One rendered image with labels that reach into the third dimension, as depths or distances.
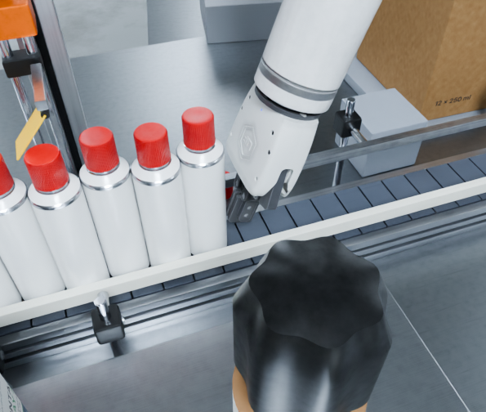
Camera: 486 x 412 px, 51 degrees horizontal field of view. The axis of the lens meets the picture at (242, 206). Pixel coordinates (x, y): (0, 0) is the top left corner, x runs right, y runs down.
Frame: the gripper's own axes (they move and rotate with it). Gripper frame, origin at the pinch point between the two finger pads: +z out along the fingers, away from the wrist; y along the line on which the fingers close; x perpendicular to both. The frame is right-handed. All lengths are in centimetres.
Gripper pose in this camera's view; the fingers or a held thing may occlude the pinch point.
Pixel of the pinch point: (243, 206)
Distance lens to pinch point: 61.8
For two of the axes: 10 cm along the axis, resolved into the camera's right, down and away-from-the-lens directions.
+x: 8.9, 0.1, 4.6
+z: -3.2, 7.4, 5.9
